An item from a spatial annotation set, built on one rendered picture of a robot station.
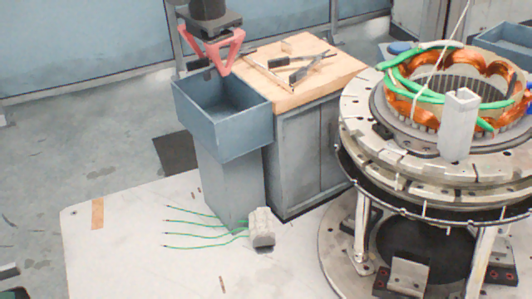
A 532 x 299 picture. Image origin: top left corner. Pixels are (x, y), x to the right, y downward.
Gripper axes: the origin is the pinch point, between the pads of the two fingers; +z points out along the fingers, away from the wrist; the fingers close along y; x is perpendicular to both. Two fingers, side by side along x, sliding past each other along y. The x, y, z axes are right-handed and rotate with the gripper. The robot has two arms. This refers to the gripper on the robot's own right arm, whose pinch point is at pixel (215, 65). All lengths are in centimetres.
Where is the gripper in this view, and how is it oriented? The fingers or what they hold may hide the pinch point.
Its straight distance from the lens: 88.8
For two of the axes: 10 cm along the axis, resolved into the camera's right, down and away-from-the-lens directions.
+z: 0.7, 7.8, 6.2
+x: 7.9, -4.2, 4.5
